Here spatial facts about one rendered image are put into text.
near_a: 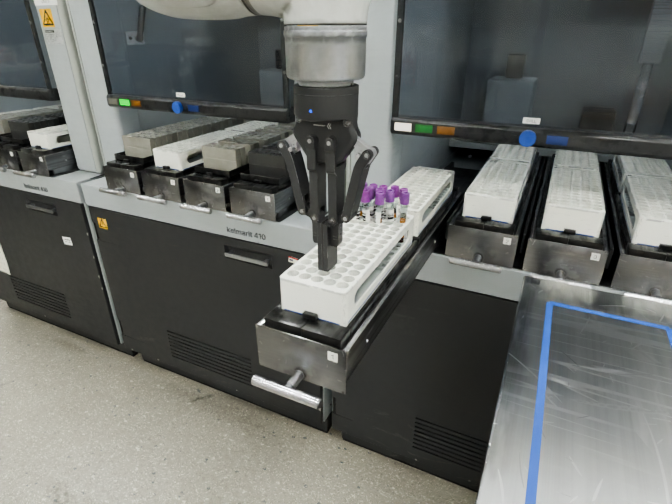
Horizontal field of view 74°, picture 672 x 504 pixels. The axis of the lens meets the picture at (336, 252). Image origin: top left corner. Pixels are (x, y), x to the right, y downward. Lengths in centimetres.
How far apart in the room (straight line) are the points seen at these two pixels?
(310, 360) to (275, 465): 91
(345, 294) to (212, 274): 81
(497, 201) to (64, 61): 130
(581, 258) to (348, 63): 60
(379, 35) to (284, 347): 67
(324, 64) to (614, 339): 47
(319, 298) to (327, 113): 23
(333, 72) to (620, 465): 45
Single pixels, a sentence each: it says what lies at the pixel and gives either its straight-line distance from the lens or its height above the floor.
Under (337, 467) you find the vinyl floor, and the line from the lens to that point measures 147.
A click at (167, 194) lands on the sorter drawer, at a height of 75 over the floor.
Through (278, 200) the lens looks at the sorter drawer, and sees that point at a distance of 112.
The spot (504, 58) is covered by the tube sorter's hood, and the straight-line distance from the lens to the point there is 94.
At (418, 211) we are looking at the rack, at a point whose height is 86.
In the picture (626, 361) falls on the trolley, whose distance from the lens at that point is 63.
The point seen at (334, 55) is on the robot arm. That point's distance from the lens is 50.
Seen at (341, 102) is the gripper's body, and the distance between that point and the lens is 51.
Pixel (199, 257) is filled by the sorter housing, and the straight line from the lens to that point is 134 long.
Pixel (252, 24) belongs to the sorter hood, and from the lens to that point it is 114.
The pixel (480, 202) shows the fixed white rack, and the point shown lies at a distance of 95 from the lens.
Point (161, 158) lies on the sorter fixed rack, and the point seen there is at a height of 84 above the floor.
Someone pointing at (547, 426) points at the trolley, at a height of 82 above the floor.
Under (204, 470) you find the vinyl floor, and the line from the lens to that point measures 152.
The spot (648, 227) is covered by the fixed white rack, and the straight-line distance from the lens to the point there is 96.
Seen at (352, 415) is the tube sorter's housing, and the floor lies 18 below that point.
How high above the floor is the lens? 116
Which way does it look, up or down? 26 degrees down
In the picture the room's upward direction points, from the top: straight up
